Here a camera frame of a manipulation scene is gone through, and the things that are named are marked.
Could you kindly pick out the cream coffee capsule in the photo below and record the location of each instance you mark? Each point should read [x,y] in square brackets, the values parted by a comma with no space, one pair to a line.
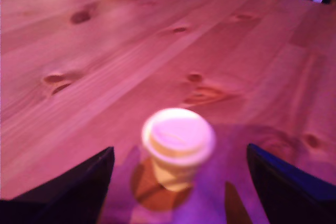
[178,145]

